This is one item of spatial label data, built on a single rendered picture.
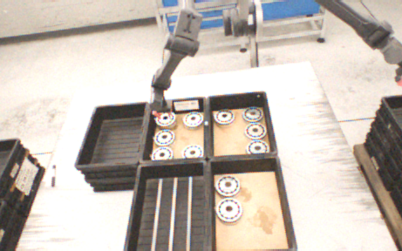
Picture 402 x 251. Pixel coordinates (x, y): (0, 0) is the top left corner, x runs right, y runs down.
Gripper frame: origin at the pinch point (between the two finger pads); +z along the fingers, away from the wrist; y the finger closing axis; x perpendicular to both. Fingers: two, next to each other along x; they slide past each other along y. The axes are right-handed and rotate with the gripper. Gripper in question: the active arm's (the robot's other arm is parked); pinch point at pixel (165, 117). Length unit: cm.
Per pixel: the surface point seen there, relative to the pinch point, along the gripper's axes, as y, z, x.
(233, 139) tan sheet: 33.5, 6.1, -12.8
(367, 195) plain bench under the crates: 89, 19, -40
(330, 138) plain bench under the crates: 83, 20, -6
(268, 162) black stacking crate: 47, -1, -32
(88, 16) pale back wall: -137, 68, 257
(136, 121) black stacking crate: -17.6, 6.2, 4.5
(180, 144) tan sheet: 7.3, 6.0, -13.6
